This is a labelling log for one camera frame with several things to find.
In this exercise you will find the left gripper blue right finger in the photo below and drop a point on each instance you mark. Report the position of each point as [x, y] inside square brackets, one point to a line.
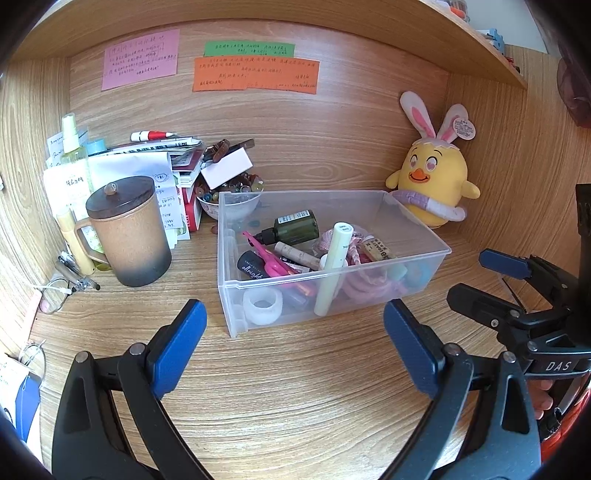
[419, 347]

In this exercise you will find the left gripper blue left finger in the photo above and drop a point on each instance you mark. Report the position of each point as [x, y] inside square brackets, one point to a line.
[172, 347]

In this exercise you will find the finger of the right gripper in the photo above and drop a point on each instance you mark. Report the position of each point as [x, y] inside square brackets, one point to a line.
[505, 264]
[486, 309]

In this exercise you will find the teal small tube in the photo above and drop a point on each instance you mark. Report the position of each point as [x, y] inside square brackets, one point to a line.
[412, 275]

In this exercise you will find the pink scissors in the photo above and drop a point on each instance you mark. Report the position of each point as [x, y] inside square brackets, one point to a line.
[274, 266]

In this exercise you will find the pale green tube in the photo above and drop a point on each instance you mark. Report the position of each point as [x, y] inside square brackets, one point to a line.
[342, 234]

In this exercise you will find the clear plastic storage box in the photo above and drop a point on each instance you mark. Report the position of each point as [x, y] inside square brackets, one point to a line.
[362, 283]

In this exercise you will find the beige red lip tube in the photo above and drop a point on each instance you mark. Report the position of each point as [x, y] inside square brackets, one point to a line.
[297, 255]

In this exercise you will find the green pump bottle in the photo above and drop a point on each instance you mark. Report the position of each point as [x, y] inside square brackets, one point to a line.
[292, 229]

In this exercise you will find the purple black cosmetic tube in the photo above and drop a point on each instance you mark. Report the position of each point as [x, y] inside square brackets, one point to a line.
[293, 294]

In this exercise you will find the right hand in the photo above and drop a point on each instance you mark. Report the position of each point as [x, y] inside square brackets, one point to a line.
[539, 395]

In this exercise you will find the yellow chick plush toy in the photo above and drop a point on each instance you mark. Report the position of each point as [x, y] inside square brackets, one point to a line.
[433, 178]

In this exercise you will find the eyeglasses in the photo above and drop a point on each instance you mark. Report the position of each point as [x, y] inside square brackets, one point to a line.
[67, 280]

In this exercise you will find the brown ceramic lidded mug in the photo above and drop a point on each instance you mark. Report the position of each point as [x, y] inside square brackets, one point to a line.
[124, 230]

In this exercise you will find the white bowl of beads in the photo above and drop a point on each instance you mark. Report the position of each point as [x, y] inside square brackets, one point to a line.
[240, 195]

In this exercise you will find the stack of papers and booklets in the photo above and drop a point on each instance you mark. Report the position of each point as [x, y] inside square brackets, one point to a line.
[120, 177]

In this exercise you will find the white small box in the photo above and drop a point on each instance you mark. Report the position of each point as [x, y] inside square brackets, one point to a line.
[230, 166]

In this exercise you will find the red white marker pen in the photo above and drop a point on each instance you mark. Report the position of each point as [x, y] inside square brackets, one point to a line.
[151, 135]

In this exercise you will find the green spray bottle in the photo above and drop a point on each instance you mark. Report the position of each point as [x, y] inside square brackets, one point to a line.
[74, 147]

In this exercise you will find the orange sticky note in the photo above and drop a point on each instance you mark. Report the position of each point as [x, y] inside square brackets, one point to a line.
[237, 73]

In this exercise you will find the pink sticky note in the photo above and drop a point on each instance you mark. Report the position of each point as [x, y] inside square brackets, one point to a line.
[146, 57]

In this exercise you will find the green sticky note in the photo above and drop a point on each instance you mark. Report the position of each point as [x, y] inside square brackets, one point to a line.
[248, 48]

